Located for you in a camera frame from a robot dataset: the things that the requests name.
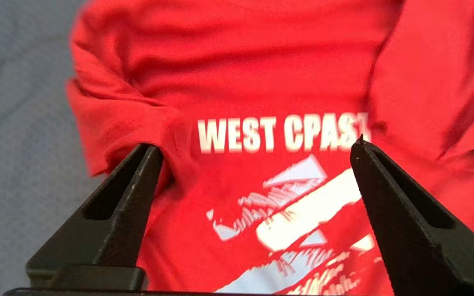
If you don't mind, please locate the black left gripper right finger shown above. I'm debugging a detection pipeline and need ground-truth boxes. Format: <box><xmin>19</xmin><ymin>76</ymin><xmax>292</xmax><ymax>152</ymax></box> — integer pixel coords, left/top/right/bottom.
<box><xmin>350</xmin><ymin>136</ymin><xmax>474</xmax><ymax>296</ymax></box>

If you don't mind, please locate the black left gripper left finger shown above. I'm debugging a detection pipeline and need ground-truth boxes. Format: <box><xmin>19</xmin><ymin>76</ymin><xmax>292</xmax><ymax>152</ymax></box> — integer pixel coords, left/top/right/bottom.
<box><xmin>26</xmin><ymin>143</ymin><xmax>164</xmax><ymax>288</ymax></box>

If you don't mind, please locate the red printed t-shirt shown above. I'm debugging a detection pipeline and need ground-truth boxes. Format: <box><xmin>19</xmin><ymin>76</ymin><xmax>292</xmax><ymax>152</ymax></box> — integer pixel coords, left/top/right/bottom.
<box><xmin>66</xmin><ymin>0</ymin><xmax>474</xmax><ymax>294</ymax></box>

